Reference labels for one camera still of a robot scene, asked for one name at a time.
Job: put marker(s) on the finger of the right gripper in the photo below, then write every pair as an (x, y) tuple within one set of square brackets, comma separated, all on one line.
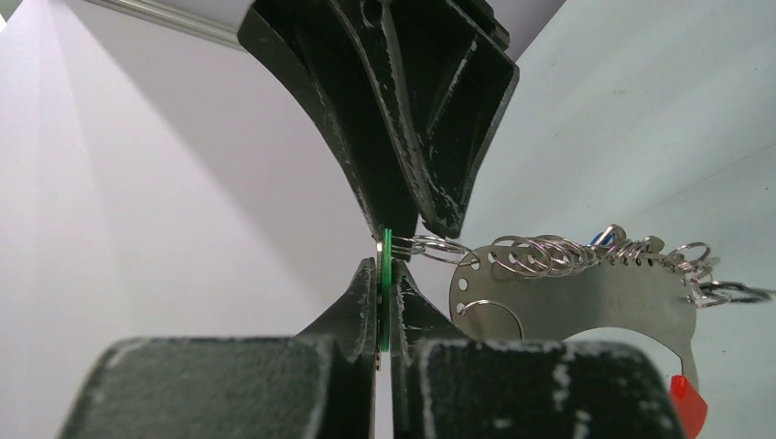
[(308, 48), (441, 77)]

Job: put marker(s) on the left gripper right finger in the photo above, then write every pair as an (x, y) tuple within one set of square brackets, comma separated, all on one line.
[(447, 385)]

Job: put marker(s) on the key with green tag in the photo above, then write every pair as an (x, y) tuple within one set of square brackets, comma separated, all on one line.
[(385, 291)]

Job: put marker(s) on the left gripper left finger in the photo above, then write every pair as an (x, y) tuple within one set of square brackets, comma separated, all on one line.
[(319, 383)]

